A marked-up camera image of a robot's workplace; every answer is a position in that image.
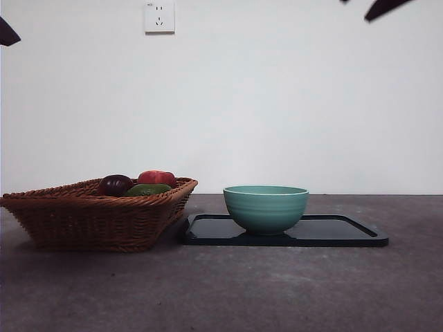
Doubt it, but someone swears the teal ribbed bowl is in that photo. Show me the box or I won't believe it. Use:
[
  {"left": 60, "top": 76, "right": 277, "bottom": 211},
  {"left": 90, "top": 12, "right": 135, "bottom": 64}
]
[{"left": 223, "top": 185, "right": 309, "bottom": 237}]

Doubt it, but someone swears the dark rectangular tray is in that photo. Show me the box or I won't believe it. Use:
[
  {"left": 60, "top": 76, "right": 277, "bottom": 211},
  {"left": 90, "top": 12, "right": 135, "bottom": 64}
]
[{"left": 177, "top": 213, "right": 390, "bottom": 248}]

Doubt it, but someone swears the green fruit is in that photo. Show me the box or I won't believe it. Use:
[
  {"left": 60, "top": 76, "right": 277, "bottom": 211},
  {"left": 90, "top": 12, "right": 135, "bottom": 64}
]
[{"left": 124, "top": 183, "right": 173, "bottom": 197}]

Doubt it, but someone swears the white wall socket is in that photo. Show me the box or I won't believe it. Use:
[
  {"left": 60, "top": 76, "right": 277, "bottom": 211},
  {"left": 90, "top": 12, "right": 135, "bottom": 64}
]
[{"left": 144, "top": 1, "right": 176, "bottom": 35}]

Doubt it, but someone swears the red round fruit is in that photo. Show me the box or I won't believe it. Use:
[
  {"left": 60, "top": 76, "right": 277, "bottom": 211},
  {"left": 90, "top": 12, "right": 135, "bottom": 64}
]
[{"left": 137, "top": 169, "right": 177, "bottom": 190}]

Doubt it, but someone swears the dark purple round fruit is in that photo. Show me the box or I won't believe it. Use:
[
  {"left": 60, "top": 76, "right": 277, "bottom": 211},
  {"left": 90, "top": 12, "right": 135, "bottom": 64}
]
[{"left": 98, "top": 174, "right": 135, "bottom": 197}]

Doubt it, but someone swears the brown wicker basket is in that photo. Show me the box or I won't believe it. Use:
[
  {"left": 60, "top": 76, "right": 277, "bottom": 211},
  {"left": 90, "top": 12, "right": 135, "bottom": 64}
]
[{"left": 0, "top": 176, "right": 199, "bottom": 252}]

